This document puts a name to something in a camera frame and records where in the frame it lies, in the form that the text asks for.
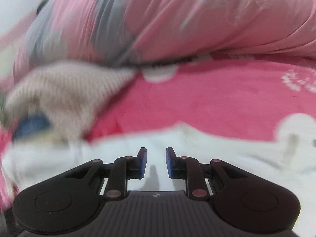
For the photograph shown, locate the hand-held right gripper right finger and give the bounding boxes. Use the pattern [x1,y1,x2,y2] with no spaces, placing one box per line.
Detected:
[165,147,249,200]

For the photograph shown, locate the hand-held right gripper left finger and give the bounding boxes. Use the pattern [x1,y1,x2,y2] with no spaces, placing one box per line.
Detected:
[65,147,148,200]

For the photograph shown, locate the white sweatshirt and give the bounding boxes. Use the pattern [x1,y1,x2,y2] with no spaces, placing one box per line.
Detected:
[0,122,316,228]

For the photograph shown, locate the pink floral blanket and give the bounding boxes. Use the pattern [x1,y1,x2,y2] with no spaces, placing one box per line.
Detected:
[0,54,316,203]

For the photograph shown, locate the blue jeans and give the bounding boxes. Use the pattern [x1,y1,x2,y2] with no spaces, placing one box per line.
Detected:
[12,114,53,139]

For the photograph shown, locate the pink and grey duvet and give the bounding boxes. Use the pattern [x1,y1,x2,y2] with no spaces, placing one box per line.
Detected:
[12,0,316,79]

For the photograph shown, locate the beige crumpled garment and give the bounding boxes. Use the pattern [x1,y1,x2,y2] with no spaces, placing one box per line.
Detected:
[0,94,11,129]

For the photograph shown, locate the pink and cream headboard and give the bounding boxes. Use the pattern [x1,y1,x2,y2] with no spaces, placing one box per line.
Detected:
[0,12,40,84]

